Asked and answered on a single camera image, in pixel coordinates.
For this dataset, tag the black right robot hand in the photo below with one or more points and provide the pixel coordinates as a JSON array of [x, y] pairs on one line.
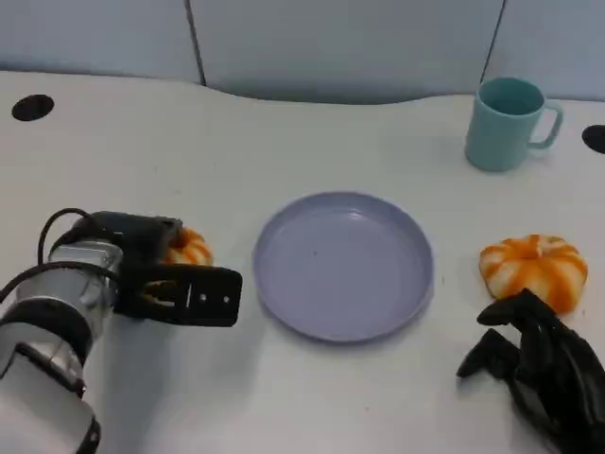
[[562, 378]]

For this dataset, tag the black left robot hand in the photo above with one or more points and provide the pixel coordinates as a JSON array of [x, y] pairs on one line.
[[137, 232]]

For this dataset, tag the orange white toy bread roll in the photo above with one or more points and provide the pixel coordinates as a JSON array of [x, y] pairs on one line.
[[191, 248], [534, 265]]

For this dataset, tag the grey partition panel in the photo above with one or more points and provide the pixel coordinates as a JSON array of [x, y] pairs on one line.
[[558, 38], [94, 33], [340, 47]]

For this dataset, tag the lilac plate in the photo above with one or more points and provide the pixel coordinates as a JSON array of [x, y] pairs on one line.
[[342, 267]]

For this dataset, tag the pale green mug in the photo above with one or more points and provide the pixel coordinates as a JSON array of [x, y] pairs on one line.
[[496, 134]]

